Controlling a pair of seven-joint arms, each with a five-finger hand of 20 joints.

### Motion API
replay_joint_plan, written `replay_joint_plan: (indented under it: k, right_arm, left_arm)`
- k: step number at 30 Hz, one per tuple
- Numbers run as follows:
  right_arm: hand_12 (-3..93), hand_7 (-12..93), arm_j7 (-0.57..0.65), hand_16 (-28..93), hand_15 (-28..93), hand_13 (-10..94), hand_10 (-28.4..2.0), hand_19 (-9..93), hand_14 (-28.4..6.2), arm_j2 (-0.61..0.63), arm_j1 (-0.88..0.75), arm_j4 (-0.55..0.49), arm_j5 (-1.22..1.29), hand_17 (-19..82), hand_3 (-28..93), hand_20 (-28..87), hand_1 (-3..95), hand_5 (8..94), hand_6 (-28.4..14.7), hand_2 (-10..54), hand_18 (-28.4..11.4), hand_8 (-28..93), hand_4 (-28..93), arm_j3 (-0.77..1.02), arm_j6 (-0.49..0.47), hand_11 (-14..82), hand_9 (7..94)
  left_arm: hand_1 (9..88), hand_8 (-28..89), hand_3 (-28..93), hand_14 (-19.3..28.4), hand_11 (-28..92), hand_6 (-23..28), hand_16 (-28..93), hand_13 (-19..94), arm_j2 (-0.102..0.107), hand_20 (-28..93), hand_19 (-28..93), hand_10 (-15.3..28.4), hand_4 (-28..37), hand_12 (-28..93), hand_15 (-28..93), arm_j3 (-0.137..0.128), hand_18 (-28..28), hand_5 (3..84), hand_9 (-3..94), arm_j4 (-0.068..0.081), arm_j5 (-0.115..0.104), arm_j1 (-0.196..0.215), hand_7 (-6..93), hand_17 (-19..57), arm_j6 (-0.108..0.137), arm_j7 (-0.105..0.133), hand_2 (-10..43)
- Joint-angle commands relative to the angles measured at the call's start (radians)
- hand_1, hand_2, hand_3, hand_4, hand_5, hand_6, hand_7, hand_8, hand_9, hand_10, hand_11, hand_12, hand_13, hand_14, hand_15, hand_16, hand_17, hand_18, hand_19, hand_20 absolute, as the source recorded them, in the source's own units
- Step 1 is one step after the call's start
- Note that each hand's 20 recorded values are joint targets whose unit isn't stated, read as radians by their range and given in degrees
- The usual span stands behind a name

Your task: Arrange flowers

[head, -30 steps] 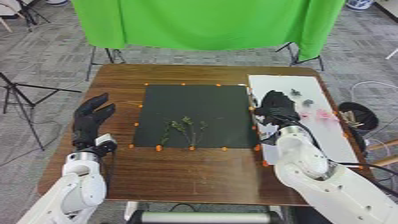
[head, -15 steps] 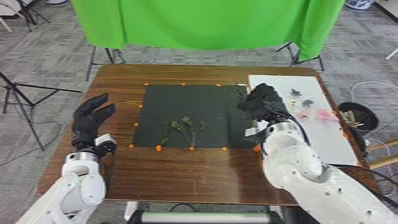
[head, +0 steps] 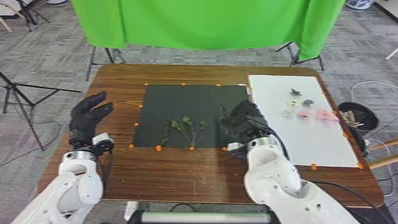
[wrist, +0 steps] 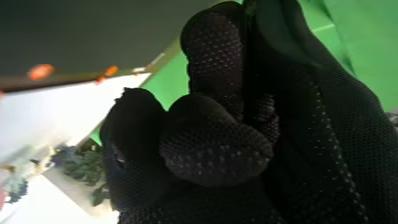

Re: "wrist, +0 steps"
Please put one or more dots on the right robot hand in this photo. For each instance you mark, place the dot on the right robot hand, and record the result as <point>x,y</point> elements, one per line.
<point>295,150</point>

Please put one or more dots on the green sprig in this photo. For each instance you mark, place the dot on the green sprig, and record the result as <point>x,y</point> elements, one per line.
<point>82,165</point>

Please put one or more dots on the white sheet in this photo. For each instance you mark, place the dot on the white sheet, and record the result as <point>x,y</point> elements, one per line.
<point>46,116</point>

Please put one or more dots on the white flower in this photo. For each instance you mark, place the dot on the white flower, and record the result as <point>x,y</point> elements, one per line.
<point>23,165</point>

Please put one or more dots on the blue flower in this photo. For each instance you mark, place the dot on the blue flower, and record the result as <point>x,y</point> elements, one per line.
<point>16,190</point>

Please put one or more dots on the dark mat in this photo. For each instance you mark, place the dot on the dark mat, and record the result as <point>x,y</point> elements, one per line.
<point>89,33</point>

